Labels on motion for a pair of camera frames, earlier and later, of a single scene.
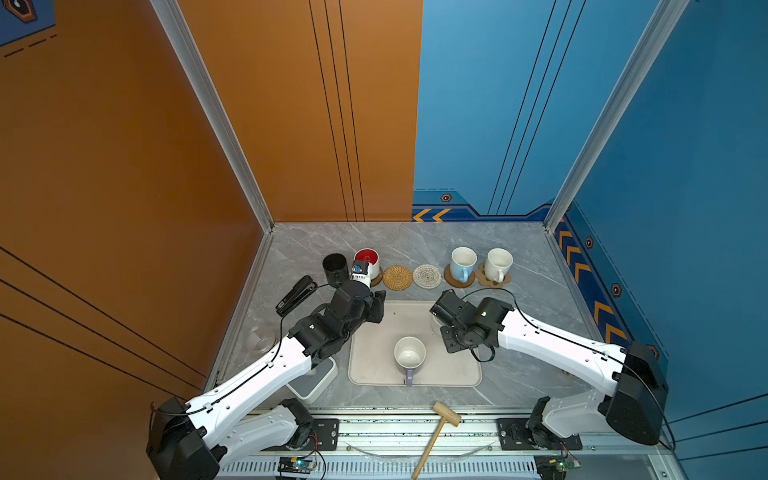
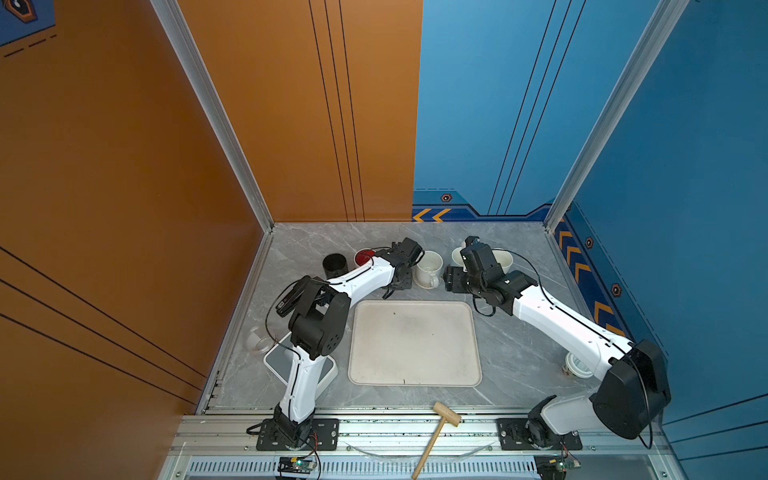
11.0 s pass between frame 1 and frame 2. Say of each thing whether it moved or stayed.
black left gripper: moved
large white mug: moved
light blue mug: stayed
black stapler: stayed
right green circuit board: stayed
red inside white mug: stayed
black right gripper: moved
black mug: stayed
